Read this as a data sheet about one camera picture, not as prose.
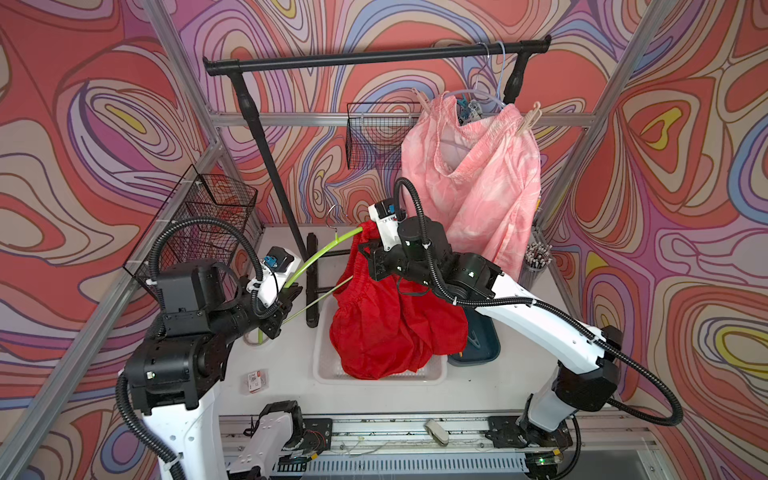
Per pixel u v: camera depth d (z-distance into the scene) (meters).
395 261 0.52
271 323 0.47
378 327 0.67
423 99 0.72
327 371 0.79
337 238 0.53
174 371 0.31
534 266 0.88
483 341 0.90
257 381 0.80
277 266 0.43
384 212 0.52
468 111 0.75
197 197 0.80
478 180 0.60
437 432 0.72
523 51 0.58
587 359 0.41
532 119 0.51
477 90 0.86
